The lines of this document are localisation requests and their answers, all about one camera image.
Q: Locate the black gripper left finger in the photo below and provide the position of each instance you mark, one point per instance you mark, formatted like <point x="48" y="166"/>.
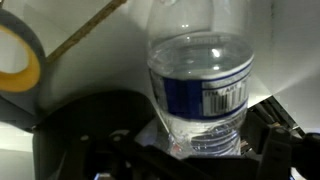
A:
<point x="97" y="134"/>

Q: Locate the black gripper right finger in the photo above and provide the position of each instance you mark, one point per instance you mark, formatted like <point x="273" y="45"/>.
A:
<point x="273" y="134"/>

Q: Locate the clear plastic water bottle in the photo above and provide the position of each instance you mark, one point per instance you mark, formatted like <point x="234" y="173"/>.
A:
<point x="199" y="78"/>

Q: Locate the grey and yellow tape roll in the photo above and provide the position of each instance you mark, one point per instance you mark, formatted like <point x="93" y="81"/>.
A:
<point x="22" y="67"/>

